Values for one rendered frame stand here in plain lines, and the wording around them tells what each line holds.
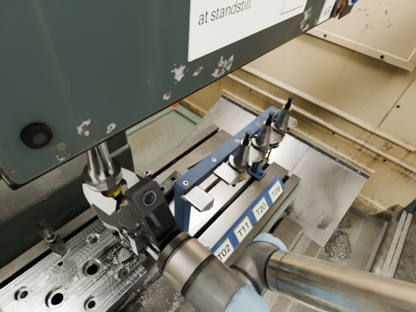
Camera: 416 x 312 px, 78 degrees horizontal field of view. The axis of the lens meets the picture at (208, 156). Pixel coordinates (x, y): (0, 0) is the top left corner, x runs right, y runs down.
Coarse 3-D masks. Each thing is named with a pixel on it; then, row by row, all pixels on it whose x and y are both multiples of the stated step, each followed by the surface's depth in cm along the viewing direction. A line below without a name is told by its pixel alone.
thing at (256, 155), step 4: (252, 148) 75; (252, 152) 74; (256, 152) 74; (260, 152) 74; (252, 156) 73; (256, 156) 73; (260, 156) 73; (252, 160) 72; (256, 160) 72; (260, 160) 73
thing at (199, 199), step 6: (198, 186) 64; (192, 192) 63; (198, 192) 63; (204, 192) 63; (186, 198) 61; (192, 198) 61; (198, 198) 62; (204, 198) 62; (210, 198) 62; (192, 204) 60; (198, 204) 60; (204, 204) 61; (210, 204) 61; (198, 210) 60; (204, 210) 60
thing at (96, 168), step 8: (104, 144) 42; (88, 152) 40; (96, 152) 40; (104, 152) 41; (88, 160) 42; (96, 160) 41; (104, 160) 42; (112, 160) 45; (88, 168) 43; (96, 168) 42; (104, 168) 43; (112, 168) 44; (96, 176) 43; (104, 176) 44
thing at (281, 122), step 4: (284, 108) 77; (280, 112) 79; (284, 112) 78; (288, 112) 78; (280, 116) 79; (284, 116) 78; (288, 116) 79; (276, 120) 81; (280, 120) 80; (284, 120) 79; (288, 120) 80; (276, 124) 81; (280, 124) 80; (284, 124) 80; (280, 128) 81; (284, 128) 81
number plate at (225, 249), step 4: (228, 240) 83; (224, 244) 82; (228, 244) 83; (220, 248) 81; (224, 248) 82; (228, 248) 83; (232, 248) 84; (216, 252) 80; (220, 252) 81; (224, 252) 82; (228, 252) 83; (220, 256) 81; (224, 256) 82; (224, 260) 82
